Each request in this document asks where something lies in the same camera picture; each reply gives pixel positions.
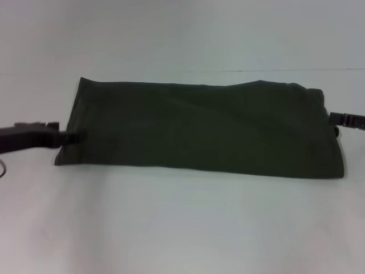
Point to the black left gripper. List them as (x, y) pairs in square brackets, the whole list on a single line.
[(25, 138)]

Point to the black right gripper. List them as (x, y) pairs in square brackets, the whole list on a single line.
[(355, 121)]

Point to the dark green FREE t-shirt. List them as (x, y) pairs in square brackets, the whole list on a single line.
[(199, 128)]

